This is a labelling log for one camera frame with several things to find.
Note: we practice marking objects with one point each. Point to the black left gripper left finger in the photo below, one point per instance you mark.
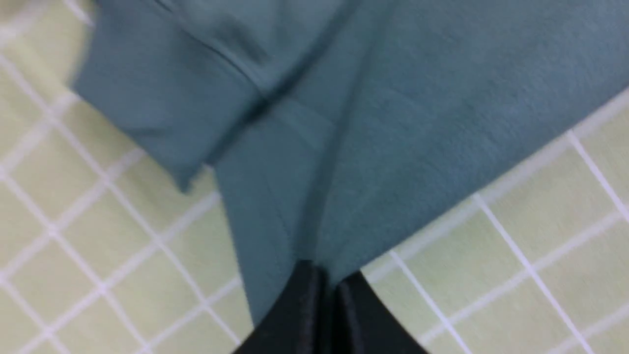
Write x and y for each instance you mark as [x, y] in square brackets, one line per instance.
[292, 323]

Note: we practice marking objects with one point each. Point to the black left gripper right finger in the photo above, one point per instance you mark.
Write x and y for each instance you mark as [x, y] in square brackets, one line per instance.
[364, 325]

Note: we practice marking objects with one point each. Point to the green long-sleeved shirt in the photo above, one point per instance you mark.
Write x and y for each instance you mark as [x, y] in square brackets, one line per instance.
[338, 128]

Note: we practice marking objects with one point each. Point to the green checkered tablecloth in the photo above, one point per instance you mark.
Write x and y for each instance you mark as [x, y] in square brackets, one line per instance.
[100, 254]

